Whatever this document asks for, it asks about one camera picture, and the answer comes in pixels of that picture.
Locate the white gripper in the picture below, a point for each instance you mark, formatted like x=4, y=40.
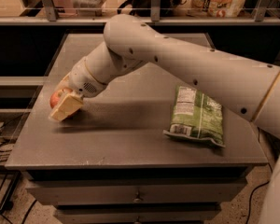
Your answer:
x=80, y=80

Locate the red apple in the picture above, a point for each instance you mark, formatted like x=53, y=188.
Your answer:
x=56, y=96

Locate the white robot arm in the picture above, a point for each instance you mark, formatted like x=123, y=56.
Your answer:
x=248, y=88

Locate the grey drawer cabinet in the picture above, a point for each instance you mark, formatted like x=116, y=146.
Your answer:
x=112, y=163

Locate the clear plastic container on shelf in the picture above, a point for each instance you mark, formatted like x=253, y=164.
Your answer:
x=88, y=7

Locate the black bag on shelf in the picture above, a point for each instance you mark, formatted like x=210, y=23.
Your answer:
x=144, y=8

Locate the green chip bag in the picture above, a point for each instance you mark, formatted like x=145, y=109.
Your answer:
x=196, y=118

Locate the metal shelf rail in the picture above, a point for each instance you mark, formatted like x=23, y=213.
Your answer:
x=254, y=12

